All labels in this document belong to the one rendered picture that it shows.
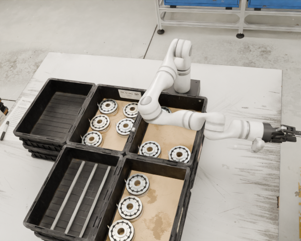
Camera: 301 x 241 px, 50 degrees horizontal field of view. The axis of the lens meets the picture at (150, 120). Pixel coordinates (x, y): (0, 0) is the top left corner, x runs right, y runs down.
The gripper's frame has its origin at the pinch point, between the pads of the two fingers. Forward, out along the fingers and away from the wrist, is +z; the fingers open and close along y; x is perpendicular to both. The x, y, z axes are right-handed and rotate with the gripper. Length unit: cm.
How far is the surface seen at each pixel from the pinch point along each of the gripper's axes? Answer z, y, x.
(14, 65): -196, 201, -124
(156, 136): -49, 41, -7
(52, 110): -107, 60, -22
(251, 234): -5.7, 31.5, 33.8
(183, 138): -36, 37, -7
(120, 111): -69, 50, -22
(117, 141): -68, 45, -4
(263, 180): 2.4, 36.5, 8.9
